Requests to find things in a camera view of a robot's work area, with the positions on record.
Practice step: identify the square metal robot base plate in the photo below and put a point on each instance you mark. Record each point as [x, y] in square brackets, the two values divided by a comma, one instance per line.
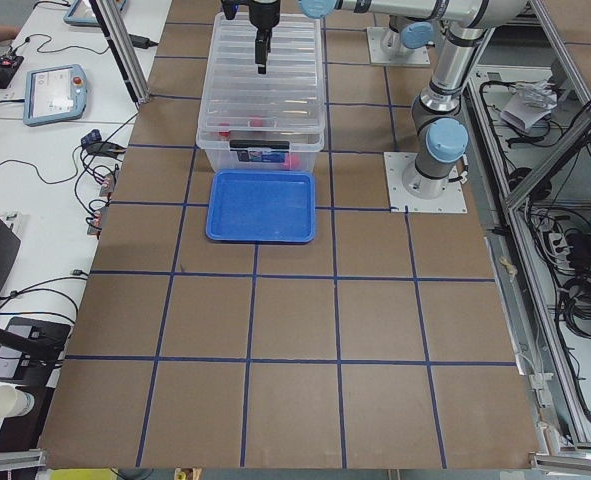
[410, 192]

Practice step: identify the black power adapter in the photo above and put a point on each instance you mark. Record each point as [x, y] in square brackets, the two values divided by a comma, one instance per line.
[142, 42]

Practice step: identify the aluminium frame post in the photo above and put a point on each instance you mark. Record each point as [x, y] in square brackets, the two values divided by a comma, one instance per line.
[116, 35]

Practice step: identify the white paper cup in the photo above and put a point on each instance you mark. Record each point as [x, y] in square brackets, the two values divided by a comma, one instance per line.
[14, 402]

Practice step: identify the near teach pendant blue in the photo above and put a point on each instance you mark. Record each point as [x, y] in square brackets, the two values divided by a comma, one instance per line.
[54, 94]

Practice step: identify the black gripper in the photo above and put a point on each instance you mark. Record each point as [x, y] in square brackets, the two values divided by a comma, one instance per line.
[263, 13]

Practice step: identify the clear plastic storage box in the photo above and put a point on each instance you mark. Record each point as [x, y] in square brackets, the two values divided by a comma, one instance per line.
[259, 149]

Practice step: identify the black monitor stand base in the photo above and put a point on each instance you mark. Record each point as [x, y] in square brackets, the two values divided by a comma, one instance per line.
[30, 350]

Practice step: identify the white papers bundle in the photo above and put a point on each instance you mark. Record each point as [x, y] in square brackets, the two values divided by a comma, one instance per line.
[530, 102]

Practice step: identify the blue plastic tray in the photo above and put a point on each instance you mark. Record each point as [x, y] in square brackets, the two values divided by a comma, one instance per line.
[262, 206]

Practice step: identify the pink block in box front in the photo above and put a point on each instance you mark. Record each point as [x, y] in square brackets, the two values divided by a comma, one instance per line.
[291, 162]

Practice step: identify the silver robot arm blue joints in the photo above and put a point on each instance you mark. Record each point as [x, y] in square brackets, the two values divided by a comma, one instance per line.
[442, 139]

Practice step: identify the far teach pendant blue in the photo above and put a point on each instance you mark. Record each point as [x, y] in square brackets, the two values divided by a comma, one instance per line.
[80, 14]

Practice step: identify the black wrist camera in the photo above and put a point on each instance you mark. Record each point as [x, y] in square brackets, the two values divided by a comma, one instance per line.
[230, 8]

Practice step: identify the teach pendant blue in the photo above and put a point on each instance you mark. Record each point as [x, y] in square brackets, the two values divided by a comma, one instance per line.
[80, 14]
[54, 94]

